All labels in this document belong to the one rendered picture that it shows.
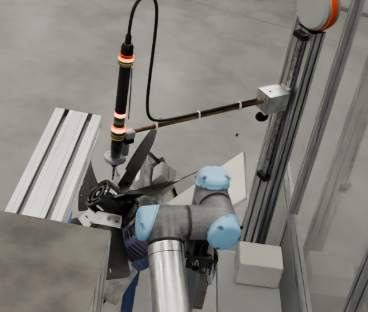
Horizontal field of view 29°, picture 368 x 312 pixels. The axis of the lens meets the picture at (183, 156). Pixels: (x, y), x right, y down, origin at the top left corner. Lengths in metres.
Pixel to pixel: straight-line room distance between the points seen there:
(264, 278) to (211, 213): 1.23
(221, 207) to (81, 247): 0.52
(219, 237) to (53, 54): 4.44
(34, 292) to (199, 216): 0.57
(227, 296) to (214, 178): 1.16
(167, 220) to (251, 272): 1.24
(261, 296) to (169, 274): 1.30
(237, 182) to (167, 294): 1.03
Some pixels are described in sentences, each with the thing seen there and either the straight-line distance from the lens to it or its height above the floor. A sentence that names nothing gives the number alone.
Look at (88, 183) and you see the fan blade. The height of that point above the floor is 1.10.
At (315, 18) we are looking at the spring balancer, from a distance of 2.38.
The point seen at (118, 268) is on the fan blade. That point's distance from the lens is 2.22.
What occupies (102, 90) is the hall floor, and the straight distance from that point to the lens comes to 5.38.
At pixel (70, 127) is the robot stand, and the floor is 2.03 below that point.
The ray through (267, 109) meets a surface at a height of 1.53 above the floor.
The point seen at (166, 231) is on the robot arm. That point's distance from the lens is 1.45.
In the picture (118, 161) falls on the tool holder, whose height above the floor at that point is 1.46.
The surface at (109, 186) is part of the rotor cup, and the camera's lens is 2.40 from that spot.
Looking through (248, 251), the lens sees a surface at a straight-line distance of 2.70.
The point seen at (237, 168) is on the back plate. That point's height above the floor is 1.34.
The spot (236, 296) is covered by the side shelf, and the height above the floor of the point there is 0.86.
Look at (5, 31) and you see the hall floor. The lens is 6.12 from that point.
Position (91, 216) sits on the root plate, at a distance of 2.48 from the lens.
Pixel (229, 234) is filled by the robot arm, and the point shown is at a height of 1.79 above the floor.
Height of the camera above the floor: 2.76
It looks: 35 degrees down
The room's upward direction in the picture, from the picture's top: 10 degrees clockwise
